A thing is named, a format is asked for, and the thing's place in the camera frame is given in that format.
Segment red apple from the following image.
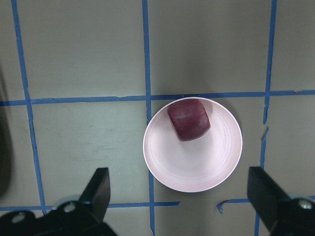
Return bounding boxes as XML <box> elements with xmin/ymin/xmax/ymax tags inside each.
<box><xmin>167</xmin><ymin>98</ymin><xmax>211</xmax><ymax>142</ymax></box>

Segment large pink plate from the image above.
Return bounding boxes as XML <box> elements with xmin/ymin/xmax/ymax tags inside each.
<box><xmin>143</xmin><ymin>97</ymin><xmax>243</xmax><ymax>193</ymax></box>

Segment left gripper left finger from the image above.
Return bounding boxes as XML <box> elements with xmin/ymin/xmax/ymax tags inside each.
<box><xmin>80</xmin><ymin>168</ymin><xmax>110</xmax><ymax>222</ymax></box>

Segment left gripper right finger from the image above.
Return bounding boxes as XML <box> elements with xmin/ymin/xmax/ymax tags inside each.
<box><xmin>247</xmin><ymin>167</ymin><xmax>293</xmax><ymax>233</ymax></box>

